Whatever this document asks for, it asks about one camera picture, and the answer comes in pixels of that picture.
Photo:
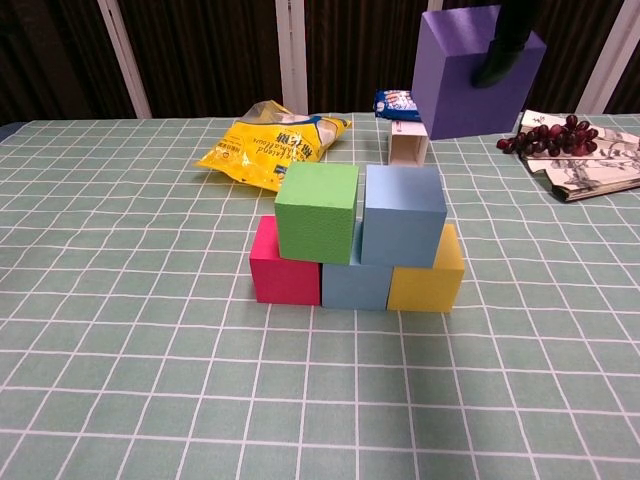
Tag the light blue foam cube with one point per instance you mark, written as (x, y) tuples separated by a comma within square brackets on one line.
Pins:
[(355, 287), (400, 220)]

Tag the yellow snack bag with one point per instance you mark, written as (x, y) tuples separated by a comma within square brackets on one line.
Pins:
[(255, 150)]

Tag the red foam cube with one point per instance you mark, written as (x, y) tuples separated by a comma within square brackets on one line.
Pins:
[(285, 282)]

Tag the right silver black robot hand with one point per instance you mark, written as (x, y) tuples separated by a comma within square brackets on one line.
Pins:
[(502, 50)]

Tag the painted paper folding fan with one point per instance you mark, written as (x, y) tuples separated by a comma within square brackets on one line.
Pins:
[(590, 172)]

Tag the green checkered tablecloth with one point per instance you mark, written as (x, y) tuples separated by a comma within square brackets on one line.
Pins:
[(320, 400)]

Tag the blue cookie packet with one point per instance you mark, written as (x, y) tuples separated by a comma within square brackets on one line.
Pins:
[(395, 105)]

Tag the green foam cube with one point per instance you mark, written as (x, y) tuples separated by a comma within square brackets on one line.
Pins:
[(315, 225)]

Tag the purple foam cube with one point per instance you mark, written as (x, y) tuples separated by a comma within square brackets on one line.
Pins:
[(460, 105)]

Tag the white metal frame post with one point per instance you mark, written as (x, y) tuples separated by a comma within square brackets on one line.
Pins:
[(291, 55), (431, 7), (611, 55), (125, 60)]

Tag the dark red grape bunch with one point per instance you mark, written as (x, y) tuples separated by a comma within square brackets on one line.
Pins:
[(550, 137)]

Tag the yellow foam cube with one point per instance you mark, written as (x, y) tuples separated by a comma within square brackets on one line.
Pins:
[(425, 290)]

